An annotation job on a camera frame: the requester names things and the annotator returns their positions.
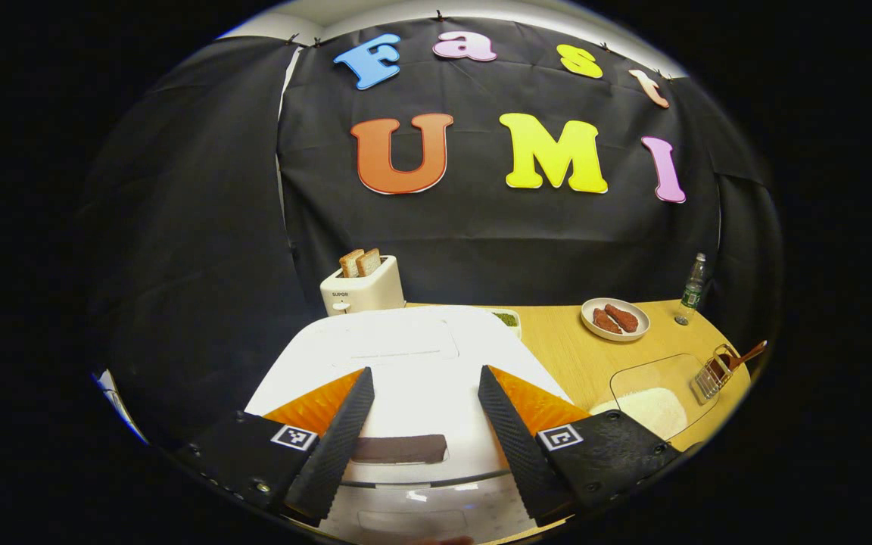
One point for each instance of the red-brown meat piece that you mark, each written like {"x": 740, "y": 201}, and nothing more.
{"x": 605, "y": 322}
{"x": 623, "y": 318}

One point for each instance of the white side desk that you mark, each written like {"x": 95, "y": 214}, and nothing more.
{"x": 119, "y": 409}

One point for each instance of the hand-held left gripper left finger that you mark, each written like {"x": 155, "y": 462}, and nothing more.
{"x": 337, "y": 446}

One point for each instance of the black backdrop cloth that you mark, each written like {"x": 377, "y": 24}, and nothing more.
{"x": 481, "y": 235}

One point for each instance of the green label water bottle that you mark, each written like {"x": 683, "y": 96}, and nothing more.
{"x": 693, "y": 291}

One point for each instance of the white toaster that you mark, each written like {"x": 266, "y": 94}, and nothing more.
{"x": 364, "y": 295}

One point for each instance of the white rice cooker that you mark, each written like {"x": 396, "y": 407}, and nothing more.
{"x": 421, "y": 356}

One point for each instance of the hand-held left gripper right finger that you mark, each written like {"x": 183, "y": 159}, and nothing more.
{"x": 515, "y": 446}

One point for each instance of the clear plastic tray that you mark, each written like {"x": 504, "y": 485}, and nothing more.
{"x": 655, "y": 375}

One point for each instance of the toast slice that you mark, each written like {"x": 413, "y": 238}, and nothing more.
{"x": 369, "y": 262}
{"x": 350, "y": 263}

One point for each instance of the white divided grain dish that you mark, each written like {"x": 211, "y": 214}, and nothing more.
{"x": 508, "y": 319}

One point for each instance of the white round plate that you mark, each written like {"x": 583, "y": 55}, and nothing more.
{"x": 636, "y": 337}

